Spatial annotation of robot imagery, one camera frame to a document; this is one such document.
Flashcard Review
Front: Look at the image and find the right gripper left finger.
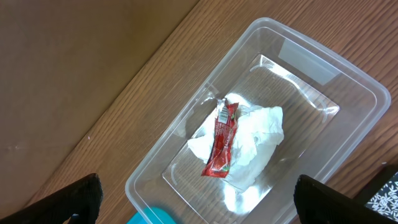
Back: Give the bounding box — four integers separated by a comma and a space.
1, 173, 103, 224

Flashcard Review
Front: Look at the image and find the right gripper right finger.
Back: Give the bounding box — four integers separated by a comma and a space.
294, 174, 397, 224

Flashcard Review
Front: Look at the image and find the white napkin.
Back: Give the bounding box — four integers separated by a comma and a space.
187, 93, 285, 212

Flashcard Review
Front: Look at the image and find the red snack wrapper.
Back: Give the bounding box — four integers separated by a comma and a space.
201, 98, 239, 178

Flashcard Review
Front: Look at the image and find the black plastic tray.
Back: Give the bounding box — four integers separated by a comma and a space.
353, 164, 397, 223

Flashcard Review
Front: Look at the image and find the pile of rice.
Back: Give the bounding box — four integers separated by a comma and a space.
365, 180, 398, 222

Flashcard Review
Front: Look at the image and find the teal plastic tray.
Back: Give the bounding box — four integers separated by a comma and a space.
126, 207, 176, 224

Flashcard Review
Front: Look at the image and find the clear plastic bin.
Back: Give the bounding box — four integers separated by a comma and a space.
125, 18, 391, 223

